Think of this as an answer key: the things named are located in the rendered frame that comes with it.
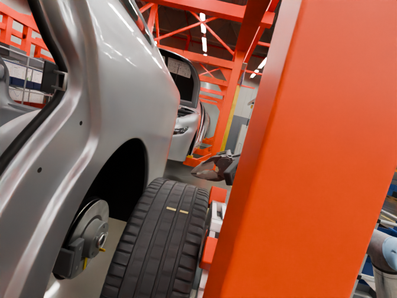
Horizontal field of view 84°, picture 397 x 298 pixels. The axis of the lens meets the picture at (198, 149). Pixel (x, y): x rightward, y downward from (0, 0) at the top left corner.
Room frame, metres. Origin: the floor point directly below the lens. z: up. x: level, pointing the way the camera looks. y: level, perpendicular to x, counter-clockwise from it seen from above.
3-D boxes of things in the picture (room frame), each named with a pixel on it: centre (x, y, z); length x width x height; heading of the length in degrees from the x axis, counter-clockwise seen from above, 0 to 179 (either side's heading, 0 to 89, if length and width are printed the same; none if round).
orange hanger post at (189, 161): (4.55, -0.10, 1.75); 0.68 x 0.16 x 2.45; 87
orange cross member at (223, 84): (6.53, 0.92, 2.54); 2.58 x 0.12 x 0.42; 87
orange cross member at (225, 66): (4.60, 1.01, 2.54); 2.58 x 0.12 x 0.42; 87
